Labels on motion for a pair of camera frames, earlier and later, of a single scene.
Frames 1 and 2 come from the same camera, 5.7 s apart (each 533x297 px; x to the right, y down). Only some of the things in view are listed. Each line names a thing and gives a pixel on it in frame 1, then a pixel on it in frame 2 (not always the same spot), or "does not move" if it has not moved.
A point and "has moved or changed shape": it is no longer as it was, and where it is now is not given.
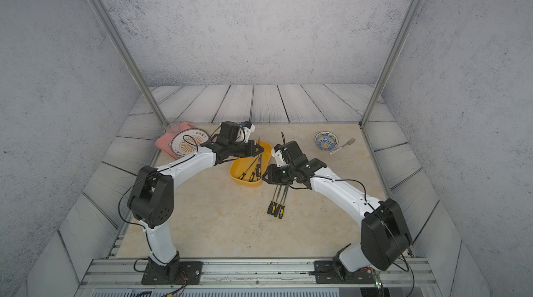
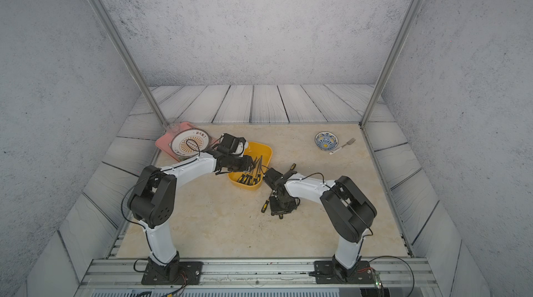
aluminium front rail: x=261 y=277 does not move
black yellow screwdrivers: x=282 y=207 has moved or changed shape
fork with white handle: x=349 y=142 does not move
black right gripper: x=272 y=177 → x=275 y=211
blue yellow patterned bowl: x=326 y=140 does not move
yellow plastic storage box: x=248 y=171 does not move
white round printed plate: x=187 y=141 does not move
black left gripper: x=251 y=150 → x=247 y=162
